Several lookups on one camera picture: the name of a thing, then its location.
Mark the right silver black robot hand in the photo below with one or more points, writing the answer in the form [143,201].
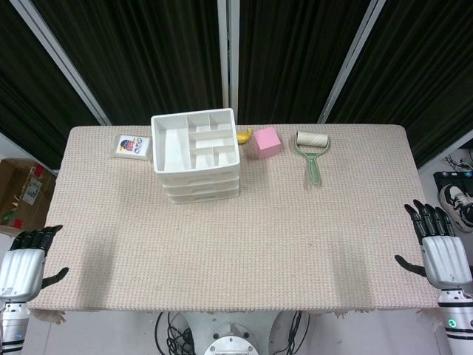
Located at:
[445,259]

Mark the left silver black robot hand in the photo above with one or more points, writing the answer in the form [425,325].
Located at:
[22,270]

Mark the clear plastic drawer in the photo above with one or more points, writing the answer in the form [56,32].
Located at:
[207,188]
[207,176]
[207,197]

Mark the grey robot base column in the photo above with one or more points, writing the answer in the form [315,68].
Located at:
[231,333]

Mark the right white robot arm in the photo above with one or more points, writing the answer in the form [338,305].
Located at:
[456,318]

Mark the white plastic drawer cabinet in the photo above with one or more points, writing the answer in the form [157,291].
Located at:
[173,148]

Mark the black and white sneaker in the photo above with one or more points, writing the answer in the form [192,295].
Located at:
[456,201]

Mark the brown cardboard box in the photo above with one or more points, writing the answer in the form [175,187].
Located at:
[22,192]

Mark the black electronic device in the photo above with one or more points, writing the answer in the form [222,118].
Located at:
[441,177]

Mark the small card box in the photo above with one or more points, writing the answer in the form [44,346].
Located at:
[131,146]

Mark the green lint roller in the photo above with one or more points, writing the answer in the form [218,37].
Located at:
[312,142]

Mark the black curtain panel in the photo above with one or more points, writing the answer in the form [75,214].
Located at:
[148,55]
[295,55]
[26,92]
[425,74]

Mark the beige waffle-weave tablecloth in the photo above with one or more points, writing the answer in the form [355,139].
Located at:
[236,240]

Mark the pink cube block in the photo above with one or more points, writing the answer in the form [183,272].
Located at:
[267,142]

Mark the yellow banana toy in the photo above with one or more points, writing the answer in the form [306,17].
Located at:
[244,137]

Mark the grey metal frame post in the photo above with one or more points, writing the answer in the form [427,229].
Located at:
[228,55]
[351,55]
[63,63]

